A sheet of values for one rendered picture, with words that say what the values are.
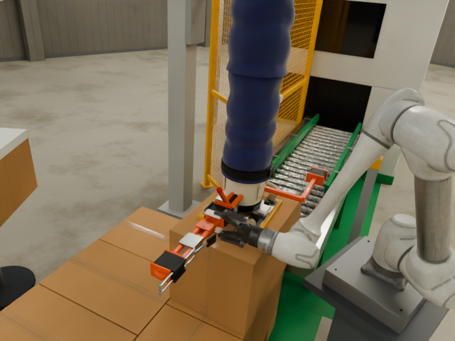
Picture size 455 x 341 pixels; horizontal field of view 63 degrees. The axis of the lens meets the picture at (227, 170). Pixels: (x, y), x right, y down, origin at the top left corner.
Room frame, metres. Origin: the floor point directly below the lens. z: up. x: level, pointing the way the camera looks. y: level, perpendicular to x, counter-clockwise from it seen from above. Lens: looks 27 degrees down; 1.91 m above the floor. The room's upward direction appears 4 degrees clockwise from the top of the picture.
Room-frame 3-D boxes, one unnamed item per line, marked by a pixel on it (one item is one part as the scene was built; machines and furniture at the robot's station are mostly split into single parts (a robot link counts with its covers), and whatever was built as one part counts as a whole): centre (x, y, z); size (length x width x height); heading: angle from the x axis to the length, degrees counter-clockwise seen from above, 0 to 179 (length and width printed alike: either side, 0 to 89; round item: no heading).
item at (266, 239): (1.08, -0.17, 1.07); 0.09 x 0.06 x 0.09; 156
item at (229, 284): (1.45, -0.08, 0.74); 0.60 x 0.40 x 0.40; 154
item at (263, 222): (1.42, -0.17, 0.97); 0.34 x 0.10 x 0.05; 156
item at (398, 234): (1.23, -0.73, 1.00); 0.18 x 0.16 x 0.22; 19
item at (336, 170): (3.05, -1.09, 0.60); 1.60 x 0.11 x 0.09; 156
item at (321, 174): (1.62, -0.44, 1.07); 0.09 x 0.08 x 0.05; 66
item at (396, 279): (1.26, -0.74, 0.87); 0.22 x 0.18 x 0.06; 142
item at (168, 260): (0.91, 0.17, 1.07); 0.08 x 0.07 x 0.05; 156
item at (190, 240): (1.03, 0.11, 1.07); 0.07 x 0.07 x 0.04; 66
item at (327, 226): (2.70, -1.00, 0.50); 2.31 x 0.05 x 0.19; 156
